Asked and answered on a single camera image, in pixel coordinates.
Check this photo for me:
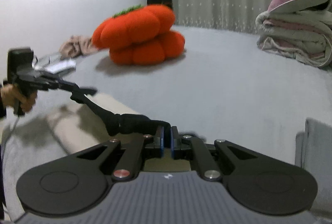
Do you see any cream and black raglan sweatshirt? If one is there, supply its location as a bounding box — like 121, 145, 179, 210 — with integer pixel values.
45, 91, 192, 172

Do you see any grey cable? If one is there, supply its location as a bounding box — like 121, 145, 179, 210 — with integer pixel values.
2, 110, 21, 147

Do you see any folded grey and pink quilt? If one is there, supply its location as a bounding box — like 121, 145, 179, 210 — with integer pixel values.
255, 6, 332, 68

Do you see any crumpled beige cloth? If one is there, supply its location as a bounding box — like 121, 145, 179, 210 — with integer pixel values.
59, 35, 99, 59

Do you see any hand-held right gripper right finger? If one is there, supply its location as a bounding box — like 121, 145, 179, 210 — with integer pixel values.
169, 126, 257, 182

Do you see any orange pumpkin cushion green stem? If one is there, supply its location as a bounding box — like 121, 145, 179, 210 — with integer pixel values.
91, 5, 175, 49

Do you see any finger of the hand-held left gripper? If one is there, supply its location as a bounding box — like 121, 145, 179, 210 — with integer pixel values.
50, 77, 98, 100

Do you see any white flat packet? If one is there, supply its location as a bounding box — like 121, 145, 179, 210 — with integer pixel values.
34, 52, 77, 75

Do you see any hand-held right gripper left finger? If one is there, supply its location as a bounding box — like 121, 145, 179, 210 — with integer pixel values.
78, 126, 165, 180

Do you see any person's left hand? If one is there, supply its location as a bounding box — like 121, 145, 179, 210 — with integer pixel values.
0, 84, 38, 114

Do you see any folded grey garment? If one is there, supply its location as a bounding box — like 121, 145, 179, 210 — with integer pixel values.
295, 118, 332, 180

